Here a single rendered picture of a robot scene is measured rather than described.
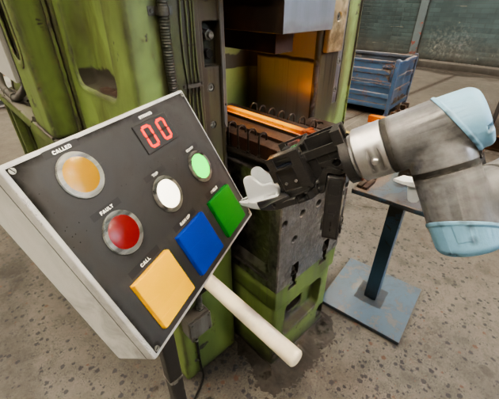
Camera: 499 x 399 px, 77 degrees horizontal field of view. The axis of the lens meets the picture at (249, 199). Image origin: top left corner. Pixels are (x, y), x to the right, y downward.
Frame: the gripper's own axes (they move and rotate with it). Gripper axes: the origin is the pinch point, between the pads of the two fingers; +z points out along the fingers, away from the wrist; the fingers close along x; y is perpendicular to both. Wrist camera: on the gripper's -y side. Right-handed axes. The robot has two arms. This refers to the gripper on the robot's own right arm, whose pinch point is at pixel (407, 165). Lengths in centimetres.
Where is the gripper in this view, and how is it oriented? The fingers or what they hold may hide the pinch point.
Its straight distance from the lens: 85.0
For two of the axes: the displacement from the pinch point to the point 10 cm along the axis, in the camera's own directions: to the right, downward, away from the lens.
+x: 7.2, -3.7, 5.8
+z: -6.9, -3.9, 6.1
